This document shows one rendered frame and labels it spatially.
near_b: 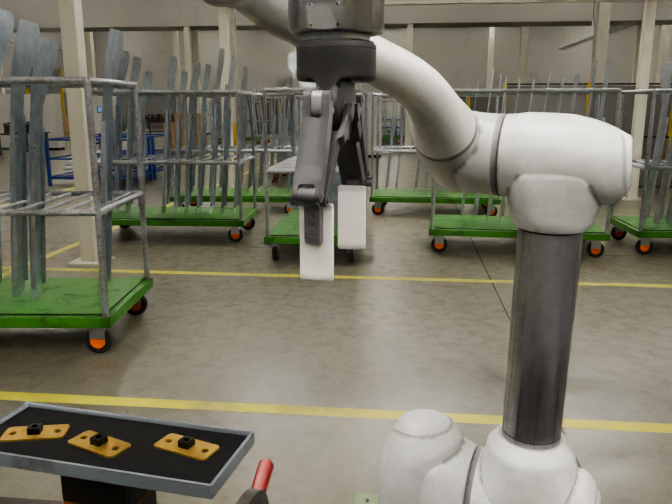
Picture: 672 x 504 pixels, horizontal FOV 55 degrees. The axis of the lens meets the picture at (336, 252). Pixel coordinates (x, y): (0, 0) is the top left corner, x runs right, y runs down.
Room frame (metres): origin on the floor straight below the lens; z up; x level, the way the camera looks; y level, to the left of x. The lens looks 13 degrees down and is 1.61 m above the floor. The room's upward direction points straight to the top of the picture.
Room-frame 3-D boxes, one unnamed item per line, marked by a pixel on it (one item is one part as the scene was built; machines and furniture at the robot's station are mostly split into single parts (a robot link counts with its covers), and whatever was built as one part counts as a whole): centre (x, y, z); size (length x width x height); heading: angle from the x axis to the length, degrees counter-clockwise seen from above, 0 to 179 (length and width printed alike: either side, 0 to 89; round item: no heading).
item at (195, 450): (0.79, 0.20, 1.17); 0.08 x 0.04 x 0.01; 65
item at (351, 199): (0.70, -0.02, 1.49); 0.03 x 0.01 x 0.07; 75
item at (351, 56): (0.64, 0.00, 1.62); 0.08 x 0.07 x 0.09; 165
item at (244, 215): (8.11, 2.01, 0.89); 1.90 x 1.00 x 1.77; 87
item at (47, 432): (0.83, 0.42, 1.17); 0.08 x 0.04 x 0.01; 96
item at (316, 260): (0.57, 0.02, 1.49); 0.03 x 0.01 x 0.07; 75
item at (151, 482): (0.80, 0.31, 1.16); 0.37 x 0.14 x 0.02; 76
